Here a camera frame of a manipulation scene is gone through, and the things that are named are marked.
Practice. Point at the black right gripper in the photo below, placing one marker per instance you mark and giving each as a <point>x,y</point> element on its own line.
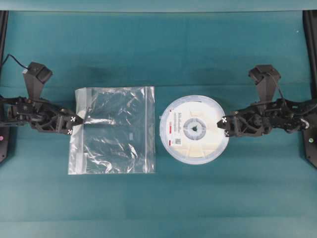
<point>255,120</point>

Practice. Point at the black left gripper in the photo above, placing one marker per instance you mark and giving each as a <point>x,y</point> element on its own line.
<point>50,118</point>

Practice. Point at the white component tape reel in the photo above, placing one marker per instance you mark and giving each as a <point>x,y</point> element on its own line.
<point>188,130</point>

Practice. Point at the clear plastic zip bag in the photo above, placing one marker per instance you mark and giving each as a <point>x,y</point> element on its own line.
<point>117,135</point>

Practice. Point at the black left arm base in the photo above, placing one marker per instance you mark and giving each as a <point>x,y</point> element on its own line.
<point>7,144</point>

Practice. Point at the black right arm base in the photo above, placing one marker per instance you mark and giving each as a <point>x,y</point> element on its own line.
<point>309,135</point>

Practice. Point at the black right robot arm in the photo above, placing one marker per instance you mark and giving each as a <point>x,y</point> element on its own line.
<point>297,113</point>

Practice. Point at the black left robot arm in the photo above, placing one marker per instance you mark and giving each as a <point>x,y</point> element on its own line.
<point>17,111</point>

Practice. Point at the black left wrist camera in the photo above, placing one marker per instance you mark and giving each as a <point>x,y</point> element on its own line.
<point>35,77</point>

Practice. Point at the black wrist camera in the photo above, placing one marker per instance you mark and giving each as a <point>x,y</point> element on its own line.
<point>265,78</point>
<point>35,77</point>

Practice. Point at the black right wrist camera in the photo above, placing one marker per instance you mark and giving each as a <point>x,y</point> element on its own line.
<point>265,78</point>

